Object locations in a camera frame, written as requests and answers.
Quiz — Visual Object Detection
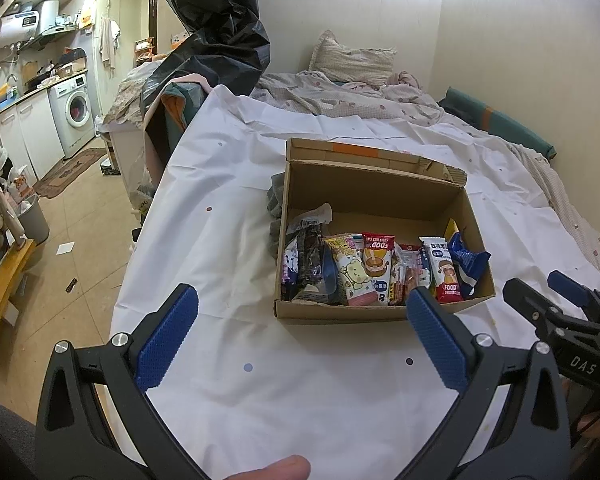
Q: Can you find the blue white snack packet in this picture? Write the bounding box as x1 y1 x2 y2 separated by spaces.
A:
321 245 348 306

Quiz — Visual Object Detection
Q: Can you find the white washing machine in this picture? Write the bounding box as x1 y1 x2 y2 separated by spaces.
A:
47 74 97 160

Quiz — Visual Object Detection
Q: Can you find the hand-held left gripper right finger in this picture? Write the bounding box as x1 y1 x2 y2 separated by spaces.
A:
406 286 573 480

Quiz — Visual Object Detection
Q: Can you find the dark door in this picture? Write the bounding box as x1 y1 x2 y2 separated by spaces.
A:
147 0 160 56

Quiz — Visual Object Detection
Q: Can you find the white brown pastry packet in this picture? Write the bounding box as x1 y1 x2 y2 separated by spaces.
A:
387 255 406 307

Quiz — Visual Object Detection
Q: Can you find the green rolled mat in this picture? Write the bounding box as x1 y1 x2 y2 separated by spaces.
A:
437 87 557 161

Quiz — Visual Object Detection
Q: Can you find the dark blue yellow-topped packet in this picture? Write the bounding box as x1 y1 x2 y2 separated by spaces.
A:
444 217 492 297

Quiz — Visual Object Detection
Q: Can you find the white water heater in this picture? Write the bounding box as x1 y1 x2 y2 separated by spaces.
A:
0 0 61 51

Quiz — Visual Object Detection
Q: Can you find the purple pink snack packet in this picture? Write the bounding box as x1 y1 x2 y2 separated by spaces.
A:
280 240 301 301

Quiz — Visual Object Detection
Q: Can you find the red brown cake packet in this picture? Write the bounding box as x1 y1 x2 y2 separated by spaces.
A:
362 232 397 307

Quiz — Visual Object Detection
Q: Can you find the yellow bear print packet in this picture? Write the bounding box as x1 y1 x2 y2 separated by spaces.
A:
325 234 376 307

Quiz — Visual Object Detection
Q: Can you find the floral pillow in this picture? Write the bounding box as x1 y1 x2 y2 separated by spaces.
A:
309 30 398 87

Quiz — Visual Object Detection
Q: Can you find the person's left hand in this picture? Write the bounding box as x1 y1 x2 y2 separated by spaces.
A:
225 455 312 480

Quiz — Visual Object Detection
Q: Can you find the clear dark seaweed packet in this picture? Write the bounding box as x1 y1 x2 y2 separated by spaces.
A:
286 203 333 301

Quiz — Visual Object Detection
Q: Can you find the grey fabric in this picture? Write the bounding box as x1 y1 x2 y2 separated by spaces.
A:
0 395 56 480

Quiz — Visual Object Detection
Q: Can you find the brown patterned floor rug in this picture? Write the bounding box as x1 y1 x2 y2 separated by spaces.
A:
32 147 108 200

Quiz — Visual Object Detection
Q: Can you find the pile of floral cloth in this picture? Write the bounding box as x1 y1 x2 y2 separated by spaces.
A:
102 60 166 126

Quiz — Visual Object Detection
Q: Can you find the white printed bed sheet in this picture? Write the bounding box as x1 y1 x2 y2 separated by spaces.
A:
109 85 600 480

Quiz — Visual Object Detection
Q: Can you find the brown cardboard box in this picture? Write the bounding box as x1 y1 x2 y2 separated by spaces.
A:
272 137 496 325

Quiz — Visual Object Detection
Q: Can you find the grey trash bin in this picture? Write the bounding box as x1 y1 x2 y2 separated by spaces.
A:
16 195 51 246

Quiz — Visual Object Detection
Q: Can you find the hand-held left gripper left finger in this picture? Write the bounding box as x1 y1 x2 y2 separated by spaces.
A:
36 282 216 480

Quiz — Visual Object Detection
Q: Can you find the yellow wooden chair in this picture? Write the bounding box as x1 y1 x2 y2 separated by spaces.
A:
0 237 35 366

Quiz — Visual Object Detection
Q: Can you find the teal orange cloth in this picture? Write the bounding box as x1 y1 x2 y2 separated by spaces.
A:
160 82 211 133

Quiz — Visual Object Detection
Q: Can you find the white kitchen base cabinet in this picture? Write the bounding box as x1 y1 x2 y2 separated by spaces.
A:
0 89 66 181

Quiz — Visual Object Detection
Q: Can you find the large black plastic bag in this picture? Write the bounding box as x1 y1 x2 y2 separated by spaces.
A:
142 0 272 111

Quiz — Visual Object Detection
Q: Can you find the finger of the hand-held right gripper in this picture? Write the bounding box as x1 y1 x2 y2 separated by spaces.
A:
547 270 600 322
502 277 566 346

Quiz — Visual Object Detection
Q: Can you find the floral quilt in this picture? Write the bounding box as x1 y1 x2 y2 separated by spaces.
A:
250 70 600 291

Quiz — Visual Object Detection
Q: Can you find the white hanging cloth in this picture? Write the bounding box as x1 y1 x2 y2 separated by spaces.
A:
97 16 121 78

